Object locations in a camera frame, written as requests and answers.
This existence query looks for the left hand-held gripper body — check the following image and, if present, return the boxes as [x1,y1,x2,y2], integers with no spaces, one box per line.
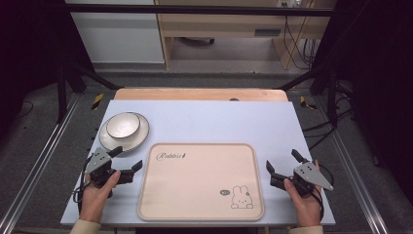
[85,147,131,190]

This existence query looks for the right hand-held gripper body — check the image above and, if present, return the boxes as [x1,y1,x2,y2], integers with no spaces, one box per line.
[276,161,335,198]

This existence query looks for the person's right hand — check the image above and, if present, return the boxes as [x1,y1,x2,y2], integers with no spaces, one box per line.
[282,159,323,228]

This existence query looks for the person's left hand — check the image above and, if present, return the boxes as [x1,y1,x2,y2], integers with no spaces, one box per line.
[78,171,122,225]

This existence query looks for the white bowl dark rim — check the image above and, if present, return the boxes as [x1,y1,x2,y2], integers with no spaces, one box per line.
[105,111,141,140]

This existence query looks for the white plate dark rim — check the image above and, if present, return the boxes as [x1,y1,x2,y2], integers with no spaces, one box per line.
[97,111,151,154]

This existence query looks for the yellow black striped tape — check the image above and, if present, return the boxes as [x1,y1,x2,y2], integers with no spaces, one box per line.
[91,93,105,111]
[298,95,319,111]

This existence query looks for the beige tray rabbit print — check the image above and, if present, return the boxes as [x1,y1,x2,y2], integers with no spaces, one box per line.
[136,142,266,222]

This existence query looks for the wooden table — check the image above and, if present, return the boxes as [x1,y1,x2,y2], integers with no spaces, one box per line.
[113,88,289,102]

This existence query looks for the black curtain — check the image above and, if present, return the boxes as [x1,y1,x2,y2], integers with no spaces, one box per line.
[0,0,95,144]
[313,0,413,209]

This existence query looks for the white cabinet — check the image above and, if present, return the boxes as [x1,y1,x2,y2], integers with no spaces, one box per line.
[64,0,166,64]

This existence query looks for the light wooden desk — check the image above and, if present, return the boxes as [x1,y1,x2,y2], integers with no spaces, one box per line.
[154,0,337,70]

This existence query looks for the right hand-held gripper black cable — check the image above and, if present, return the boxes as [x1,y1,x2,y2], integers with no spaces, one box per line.
[311,163,335,222]

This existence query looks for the hand-held gripper black cable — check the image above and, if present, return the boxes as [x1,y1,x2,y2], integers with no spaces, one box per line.
[71,155,94,214]
[311,163,335,222]

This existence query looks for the left hand-held gripper black cable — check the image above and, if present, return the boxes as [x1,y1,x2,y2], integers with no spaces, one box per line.
[71,155,94,214]

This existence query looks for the black floor cables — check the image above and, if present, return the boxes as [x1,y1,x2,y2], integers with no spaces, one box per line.
[301,81,356,151]

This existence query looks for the aluminium floor rail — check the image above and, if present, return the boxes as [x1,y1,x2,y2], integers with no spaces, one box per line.
[315,97,391,234]
[0,93,83,234]

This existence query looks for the black frame strut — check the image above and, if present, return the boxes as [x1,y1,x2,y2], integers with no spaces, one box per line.
[277,62,339,129]
[56,59,123,124]

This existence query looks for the thin black floor cable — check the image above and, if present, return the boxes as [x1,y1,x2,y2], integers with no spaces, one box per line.
[14,99,35,120]

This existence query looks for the hanging black cables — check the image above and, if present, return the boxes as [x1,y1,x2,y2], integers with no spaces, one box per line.
[282,15,319,71]

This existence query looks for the black horizontal frame bar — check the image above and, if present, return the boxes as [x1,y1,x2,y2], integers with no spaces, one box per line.
[62,3,336,18]

